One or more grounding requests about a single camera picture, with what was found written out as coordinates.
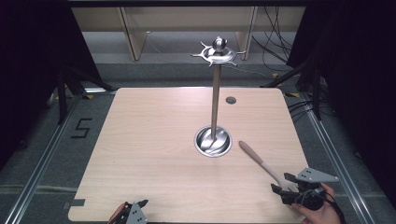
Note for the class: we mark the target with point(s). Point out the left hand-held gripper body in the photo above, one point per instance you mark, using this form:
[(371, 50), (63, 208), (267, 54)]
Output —
[(134, 214)]

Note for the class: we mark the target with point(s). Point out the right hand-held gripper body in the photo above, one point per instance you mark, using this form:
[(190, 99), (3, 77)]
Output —
[(308, 186)]

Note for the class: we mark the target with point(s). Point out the steel utensil stand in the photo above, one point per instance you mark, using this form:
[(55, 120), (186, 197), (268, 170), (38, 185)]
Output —
[(214, 102)]

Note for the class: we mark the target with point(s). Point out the person's left hand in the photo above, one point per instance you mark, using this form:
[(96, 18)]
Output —
[(117, 213)]

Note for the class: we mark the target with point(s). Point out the person's right hand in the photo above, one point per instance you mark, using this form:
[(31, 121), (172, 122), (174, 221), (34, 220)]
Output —
[(320, 214)]

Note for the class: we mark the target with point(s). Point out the black metal stand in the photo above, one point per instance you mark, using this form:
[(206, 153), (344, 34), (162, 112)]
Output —
[(67, 90), (306, 84)]

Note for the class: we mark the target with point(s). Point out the black curtain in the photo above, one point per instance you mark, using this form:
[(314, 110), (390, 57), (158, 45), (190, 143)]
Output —
[(355, 81), (37, 71)]

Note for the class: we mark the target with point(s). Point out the beige wooden cabinet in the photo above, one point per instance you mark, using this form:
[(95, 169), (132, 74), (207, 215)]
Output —
[(186, 21)]

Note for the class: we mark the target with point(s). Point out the aluminium floor rail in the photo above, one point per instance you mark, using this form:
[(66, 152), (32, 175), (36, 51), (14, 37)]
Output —
[(339, 161), (37, 168)]

